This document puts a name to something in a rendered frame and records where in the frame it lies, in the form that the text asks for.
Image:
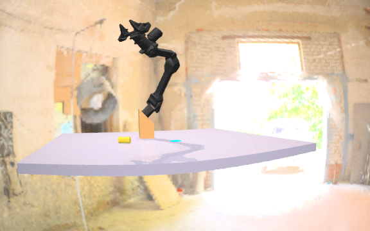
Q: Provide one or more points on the yellow cylinder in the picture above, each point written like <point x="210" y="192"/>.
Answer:
<point x="124" y="140"/>

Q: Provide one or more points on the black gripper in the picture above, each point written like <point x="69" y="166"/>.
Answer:
<point x="138" y="35"/>

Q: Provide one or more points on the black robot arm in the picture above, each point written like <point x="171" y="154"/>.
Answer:
<point x="149" y="47"/>

